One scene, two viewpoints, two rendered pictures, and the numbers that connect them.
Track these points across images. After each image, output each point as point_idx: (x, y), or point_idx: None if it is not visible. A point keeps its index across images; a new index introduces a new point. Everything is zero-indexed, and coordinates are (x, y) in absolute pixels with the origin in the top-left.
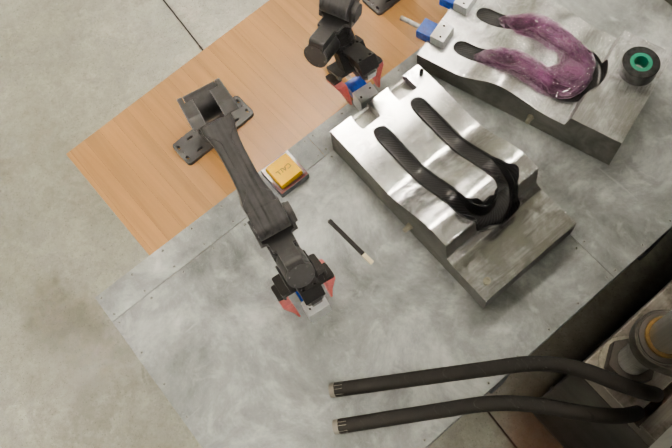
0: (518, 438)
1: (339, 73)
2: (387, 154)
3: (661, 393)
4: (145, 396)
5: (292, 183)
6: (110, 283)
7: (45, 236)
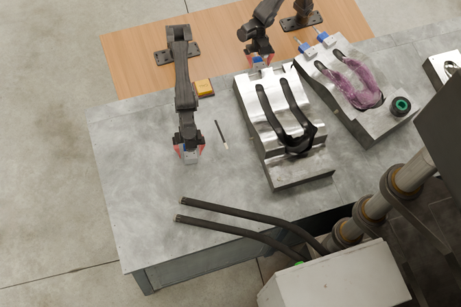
0: None
1: (250, 49)
2: (257, 99)
3: None
4: (82, 183)
5: (204, 94)
6: None
7: (65, 81)
